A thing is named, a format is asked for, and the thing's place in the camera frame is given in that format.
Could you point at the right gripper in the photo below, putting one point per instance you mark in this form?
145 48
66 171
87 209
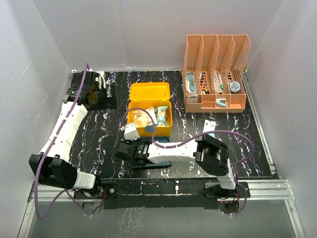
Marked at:
131 142

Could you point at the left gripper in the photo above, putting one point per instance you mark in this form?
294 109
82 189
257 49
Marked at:
109 102

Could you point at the blue divided tray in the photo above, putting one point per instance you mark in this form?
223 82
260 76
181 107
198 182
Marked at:
166 164

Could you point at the cotton ball bag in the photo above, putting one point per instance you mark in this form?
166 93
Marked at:
142 119

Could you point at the cotton swab bag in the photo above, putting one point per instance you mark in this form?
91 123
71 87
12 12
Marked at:
161 113

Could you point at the white gauze packet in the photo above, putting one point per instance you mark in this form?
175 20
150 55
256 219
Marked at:
209 125

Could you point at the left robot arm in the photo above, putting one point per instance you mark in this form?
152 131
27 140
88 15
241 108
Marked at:
52 166

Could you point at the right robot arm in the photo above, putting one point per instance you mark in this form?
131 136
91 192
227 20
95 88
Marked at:
209 153

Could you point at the yellow medicine box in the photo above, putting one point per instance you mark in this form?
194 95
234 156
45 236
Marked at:
153 94

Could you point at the blue white tape dispenser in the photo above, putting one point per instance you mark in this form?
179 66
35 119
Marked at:
190 83

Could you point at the blue white stapler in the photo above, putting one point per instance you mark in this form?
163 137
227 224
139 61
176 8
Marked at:
221 103

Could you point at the pink desk organizer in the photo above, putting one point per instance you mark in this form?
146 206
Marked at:
206 56

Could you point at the green capped marker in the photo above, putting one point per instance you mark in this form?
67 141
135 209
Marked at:
220 80

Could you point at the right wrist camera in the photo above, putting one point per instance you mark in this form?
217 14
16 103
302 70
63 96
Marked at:
130 132

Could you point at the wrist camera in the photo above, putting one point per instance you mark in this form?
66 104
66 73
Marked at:
101 79
130 132

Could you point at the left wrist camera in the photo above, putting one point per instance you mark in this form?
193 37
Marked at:
101 79

